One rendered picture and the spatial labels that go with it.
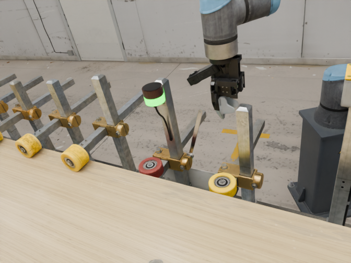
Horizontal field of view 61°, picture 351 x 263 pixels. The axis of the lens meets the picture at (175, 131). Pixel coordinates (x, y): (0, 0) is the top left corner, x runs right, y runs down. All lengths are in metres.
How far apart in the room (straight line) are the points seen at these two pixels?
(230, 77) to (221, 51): 0.09
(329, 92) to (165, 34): 2.85
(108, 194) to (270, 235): 0.48
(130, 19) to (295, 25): 2.06
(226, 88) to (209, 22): 0.20
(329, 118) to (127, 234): 1.14
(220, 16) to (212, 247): 0.55
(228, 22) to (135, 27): 3.52
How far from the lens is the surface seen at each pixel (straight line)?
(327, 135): 1.58
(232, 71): 0.85
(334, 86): 1.53
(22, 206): 1.07
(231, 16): 0.80
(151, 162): 0.99
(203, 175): 1.09
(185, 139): 1.15
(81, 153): 1.05
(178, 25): 3.94
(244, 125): 0.84
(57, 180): 1.09
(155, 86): 0.85
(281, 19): 3.57
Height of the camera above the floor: 1.53
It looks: 34 degrees down
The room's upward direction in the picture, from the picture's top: 12 degrees counter-clockwise
